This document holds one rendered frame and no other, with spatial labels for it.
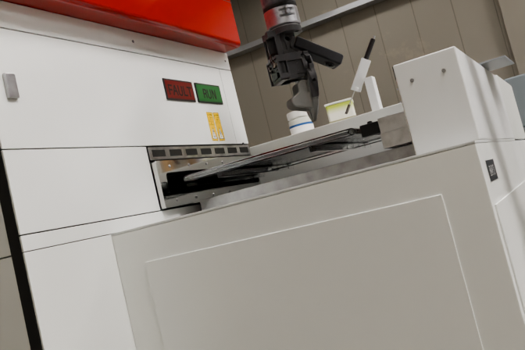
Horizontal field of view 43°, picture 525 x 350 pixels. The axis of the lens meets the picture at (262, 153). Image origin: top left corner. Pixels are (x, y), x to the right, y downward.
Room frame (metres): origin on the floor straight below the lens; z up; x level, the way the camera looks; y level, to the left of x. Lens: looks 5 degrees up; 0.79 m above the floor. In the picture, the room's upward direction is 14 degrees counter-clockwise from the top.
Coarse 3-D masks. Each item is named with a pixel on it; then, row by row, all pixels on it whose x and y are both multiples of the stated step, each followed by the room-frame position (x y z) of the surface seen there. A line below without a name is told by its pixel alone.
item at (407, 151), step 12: (372, 156) 1.23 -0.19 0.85; (384, 156) 1.22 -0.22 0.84; (396, 156) 1.21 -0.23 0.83; (408, 156) 1.20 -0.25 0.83; (324, 168) 1.27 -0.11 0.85; (336, 168) 1.26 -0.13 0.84; (348, 168) 1.25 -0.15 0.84; (360, 168) 1.24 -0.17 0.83; (276, 180) 1.31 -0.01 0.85; (288, 180) 1.30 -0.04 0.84; (300, 180) 1.29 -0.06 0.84; (312, 180) 1.28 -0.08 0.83; (240, 192) 1.35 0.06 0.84; (252, 192) 1.34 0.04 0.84; (264, 192) 1.32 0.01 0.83; (204, 204) 1.38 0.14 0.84; (216, 204) 1.37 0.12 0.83
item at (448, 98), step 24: (456, 48) 0.95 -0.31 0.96; (408, 72) 0.98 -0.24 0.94; (432, 72) 0.96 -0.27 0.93; (456, 72) 0.95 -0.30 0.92; (480, 72) 1.17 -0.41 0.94; (408, 96) 0.98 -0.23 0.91; (432, 96) 0.97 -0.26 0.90; (456, 96) 0.95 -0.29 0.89; (480, 96) 1.08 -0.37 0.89; (408, 120) 0.98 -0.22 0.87; (432, 120) 0.97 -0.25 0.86; (456, 120) 0.96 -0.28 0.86; (480, 120) 1.00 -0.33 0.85; (504, 120) 1.33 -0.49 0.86; (432, 144) 0.97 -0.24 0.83; (456, 144) 0.96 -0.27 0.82
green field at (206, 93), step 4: (196, 84) 1.53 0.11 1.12; (200, 84) 1.54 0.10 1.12; (200, 88) 1.54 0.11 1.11; (204, 88) 1.56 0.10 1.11; (208, 88) 1.57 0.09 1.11; (212, 88) 1.59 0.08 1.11; (216, 88) 1.61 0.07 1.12; (200, 92) 1.54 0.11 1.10; (204, 92) 1.55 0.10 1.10; (208, 92) 1.57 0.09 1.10; (212, 92) 1.59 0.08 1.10; (216, 92) 1.61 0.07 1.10; (200, 96) 1.53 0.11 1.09; (204, 96) 1.55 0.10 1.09; (208, 96) 1.57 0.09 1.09; (212, 96) 1.59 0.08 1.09; (216, 96) 1.60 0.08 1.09; (220, 96) 1.62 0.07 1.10; (200, 100) 1.53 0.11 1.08; (204, 100) 1.54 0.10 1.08; (208, 100) 1.56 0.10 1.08; (212, 100) 1.58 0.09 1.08; (216, 100) 1.60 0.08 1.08; (220, 100) 1.62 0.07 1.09
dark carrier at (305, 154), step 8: (352, 136) 1.27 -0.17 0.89; (360, 136) 1.31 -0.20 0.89; (376, 136) 1.41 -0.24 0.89; (296, 152) 1.33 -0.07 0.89; (304, 152) 1.38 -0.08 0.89; (312, 152) 1.44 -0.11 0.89; (320, 152) 1.50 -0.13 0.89; (328, 152) 1.56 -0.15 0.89; (264, 160) 1.33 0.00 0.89; (272, 160) 1.38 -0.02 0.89; (280, 160) 1.44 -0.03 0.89; (288, 160) 1.50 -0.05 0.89; (296, 160) 1.56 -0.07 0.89; (216, 176) 1.44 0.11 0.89
